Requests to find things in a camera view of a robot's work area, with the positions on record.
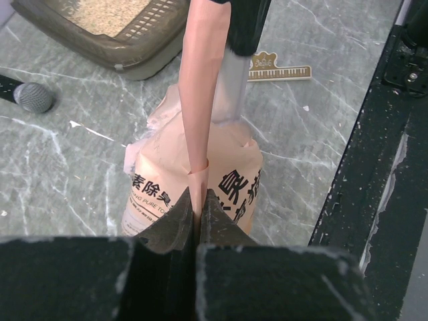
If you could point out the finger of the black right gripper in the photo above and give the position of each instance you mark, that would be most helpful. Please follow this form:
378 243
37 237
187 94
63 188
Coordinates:
234 26

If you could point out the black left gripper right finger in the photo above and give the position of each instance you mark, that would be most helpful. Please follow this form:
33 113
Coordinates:
238 279

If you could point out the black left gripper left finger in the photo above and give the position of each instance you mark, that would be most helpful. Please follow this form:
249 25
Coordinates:
146 277

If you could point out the clear plastic litter scoop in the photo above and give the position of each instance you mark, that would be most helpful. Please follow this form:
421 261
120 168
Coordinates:
230 89

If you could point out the orange cat litter bag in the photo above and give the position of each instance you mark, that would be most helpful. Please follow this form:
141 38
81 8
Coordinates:
185 150

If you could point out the brown plastic litter box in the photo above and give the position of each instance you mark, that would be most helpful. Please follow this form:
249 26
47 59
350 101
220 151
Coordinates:
136 39

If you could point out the beige clean litter pile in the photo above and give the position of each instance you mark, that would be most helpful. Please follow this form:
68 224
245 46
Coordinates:
102 17

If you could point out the black microphone with grey head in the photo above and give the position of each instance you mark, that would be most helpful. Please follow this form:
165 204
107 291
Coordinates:
31 96

